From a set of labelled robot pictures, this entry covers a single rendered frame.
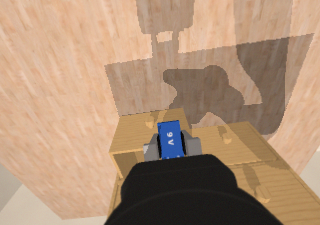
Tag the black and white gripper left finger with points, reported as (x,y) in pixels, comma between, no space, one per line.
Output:
(152,150)

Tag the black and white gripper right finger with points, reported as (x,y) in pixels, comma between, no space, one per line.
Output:
(191,145)

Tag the small brown wooden chest of drawers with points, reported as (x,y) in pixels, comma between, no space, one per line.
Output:
(279,159)

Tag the blue battery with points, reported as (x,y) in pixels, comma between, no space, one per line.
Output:
(170,139)

